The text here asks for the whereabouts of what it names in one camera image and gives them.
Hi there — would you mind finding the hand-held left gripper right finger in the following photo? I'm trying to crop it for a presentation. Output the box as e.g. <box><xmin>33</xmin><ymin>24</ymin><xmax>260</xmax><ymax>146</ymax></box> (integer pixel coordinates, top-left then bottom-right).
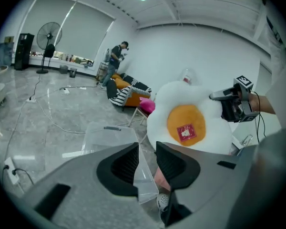
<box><xmin>156</xmin><ymin>141</ymin><xmax>261</xmax><ymax>228</ymax></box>

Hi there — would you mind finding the metal rolling cart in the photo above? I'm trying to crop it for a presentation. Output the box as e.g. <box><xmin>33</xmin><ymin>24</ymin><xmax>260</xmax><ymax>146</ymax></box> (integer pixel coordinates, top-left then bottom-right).
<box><xmin>96</xmin><ymin>61</ymin><xmax>110</xmax><ymax>81</ymax></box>

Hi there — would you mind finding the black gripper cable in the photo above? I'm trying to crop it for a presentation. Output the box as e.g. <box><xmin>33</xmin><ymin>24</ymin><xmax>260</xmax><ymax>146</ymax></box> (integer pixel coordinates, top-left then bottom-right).
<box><xmin>252</xmin><ymin>91</ymin><xmax>268</xmax><ymax>144</ymax></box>

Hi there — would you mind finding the person's white shirt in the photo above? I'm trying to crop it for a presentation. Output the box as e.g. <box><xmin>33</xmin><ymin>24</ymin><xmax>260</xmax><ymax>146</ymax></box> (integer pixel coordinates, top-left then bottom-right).
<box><xmin>258</xmin><ymin>0</ymin><xmax>286</xmax><ymax>143</ymax></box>

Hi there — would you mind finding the black white striped blanket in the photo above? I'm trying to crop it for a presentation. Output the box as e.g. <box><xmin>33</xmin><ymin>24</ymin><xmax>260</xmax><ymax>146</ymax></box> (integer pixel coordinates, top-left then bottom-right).
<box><xmin>109</xmin><ymin>85</ymin><xmax>133</xmax><ymax>105</ymax></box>

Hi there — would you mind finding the black tall cabinet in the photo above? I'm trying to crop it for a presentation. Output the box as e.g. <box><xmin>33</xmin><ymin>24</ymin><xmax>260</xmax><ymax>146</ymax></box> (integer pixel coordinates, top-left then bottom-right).
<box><xmin>14</xmin><ymin>33</ymin><xmax>35</xmax><ymax>71</ymax></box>

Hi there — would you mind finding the white floor cable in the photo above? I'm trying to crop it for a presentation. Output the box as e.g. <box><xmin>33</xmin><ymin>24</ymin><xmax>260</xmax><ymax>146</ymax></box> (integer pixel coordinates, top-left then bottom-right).
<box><xmin>4</xmin><ymin>86</ymin><xmax>132</xmax><ymax>162</ymax></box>

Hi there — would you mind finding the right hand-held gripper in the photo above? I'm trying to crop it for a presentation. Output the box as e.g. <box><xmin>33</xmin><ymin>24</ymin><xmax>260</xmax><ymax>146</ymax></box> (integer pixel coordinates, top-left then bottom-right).
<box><xmin>209</xmin><ymin>75</ymin><xmax>261</xmax><ymax>124</ymax></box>

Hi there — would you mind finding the clear plastic storage bin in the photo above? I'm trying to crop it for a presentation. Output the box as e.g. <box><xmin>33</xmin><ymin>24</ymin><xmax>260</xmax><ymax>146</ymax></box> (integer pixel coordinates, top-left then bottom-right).
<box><xmin>82</xmin><ymin>122</ymin><xmax>159</xmax><ymax>205</ymax></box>

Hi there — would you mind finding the metal frame chair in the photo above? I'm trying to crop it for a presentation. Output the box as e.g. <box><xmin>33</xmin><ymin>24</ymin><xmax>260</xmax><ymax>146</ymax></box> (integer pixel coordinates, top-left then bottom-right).
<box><xmin>129</xmin><ymin>103</ymin><xmax>149</xmax><ymax>144</ymax></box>

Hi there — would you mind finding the clear plastic container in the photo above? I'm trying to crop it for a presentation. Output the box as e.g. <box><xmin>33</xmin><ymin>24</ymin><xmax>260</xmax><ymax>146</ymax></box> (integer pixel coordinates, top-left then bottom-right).
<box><xmin>179</xmin><ymin>68</ymin><xmax>199</xmax><ymax>84</ymax></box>

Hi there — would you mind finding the pink pillow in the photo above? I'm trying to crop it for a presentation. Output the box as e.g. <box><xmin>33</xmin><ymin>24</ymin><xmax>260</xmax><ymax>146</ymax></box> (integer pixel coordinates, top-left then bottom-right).
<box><xmin>139</xmin><ymin>96</ymin><xmax>156</xmax><ymax>116</ymax></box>

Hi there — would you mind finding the black white striped cushion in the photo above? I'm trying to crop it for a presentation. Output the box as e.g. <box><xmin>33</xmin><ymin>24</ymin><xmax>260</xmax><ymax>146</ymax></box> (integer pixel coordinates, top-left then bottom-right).
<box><xmin>120</xmin><ymin>73</ymin><xmax>152</xmax><ymax>93</ymax></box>

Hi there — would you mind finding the black standing fan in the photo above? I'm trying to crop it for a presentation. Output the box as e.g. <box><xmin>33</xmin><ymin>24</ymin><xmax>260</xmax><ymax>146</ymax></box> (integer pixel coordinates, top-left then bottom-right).
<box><xmin>36</xmin><ymin>21</ymin><xmax>63</xmax><ymax>74</ymax></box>

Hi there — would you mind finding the person's right forearm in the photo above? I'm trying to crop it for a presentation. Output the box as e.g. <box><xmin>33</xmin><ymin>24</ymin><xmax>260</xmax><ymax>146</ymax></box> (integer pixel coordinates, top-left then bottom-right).
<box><xmin>249</xmin><ymin>93</ymin><xmax>277</xmax><ymax>115</ymax></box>

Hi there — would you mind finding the orange sofa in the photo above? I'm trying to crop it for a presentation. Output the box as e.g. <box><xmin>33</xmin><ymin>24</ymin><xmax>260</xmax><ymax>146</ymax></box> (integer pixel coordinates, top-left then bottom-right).
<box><xmin>106</xmin><ymin>73</ymin><xmax>152</xmax><ymax>108</ymax></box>

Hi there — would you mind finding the person's white shoe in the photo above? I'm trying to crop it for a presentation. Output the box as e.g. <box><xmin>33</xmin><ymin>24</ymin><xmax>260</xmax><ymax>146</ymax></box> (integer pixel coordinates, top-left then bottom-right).
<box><xmin>156</xmin><ymin>193</ymin><xmax>170</xmax><ymax>211</ymax></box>

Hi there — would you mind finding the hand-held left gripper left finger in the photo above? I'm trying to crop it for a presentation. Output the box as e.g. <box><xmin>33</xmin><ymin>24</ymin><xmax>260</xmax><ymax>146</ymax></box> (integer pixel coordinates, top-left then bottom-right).
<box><xmin>21</xmin><ymin>142</ymin><xmax>163</xmax><ymax>229</ymax></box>

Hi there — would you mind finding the grey window blind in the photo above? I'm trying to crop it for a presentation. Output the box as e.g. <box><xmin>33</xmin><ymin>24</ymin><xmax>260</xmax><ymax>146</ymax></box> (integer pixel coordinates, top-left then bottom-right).
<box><xmin>20</xmin><ymin>0</ymin><xmax>116</xmax><ymax>62</ymax></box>

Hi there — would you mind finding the white fried egg pillow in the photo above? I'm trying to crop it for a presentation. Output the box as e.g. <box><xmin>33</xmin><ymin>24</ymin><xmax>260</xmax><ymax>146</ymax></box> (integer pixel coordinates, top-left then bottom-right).
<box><xmin>146</xmin><ymin>80</ymin><xmax>235</xmax><ymax>155</ymax></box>

